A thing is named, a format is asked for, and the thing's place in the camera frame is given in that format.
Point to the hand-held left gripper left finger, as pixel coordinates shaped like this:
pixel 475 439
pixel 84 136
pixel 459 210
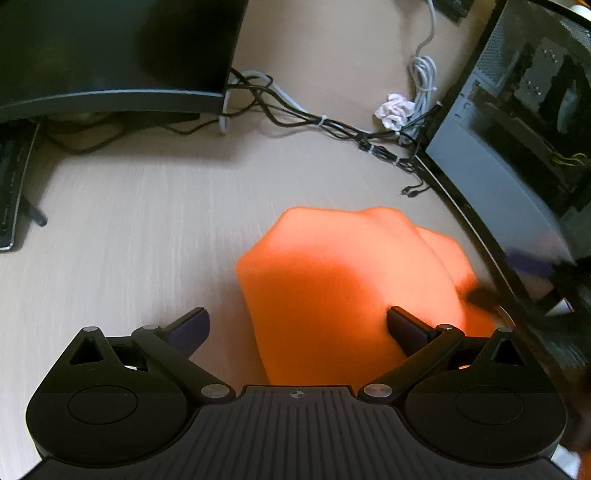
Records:
pixel 194 326

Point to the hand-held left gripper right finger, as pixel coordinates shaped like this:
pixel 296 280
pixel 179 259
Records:
pixel 406 328

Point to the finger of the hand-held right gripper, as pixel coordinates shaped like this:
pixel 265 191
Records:
pixel 485 300
pixel 531 262

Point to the orange pumpkin costume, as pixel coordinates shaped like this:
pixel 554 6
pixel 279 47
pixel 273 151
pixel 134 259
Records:
pixel 332 286

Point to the glass-sided computer case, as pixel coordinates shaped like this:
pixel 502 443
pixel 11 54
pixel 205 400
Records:
pixel 508 161

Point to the crumpled white tissue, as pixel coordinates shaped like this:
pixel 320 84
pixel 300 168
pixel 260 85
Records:
pixel 395 110

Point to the black keyboard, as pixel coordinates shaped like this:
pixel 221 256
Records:
pixel 11 184

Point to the black desk socket bar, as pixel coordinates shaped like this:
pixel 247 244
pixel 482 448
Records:
pixel 455 7

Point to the black computer monitor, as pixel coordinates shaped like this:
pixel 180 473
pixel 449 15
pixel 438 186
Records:
pixel 115 46

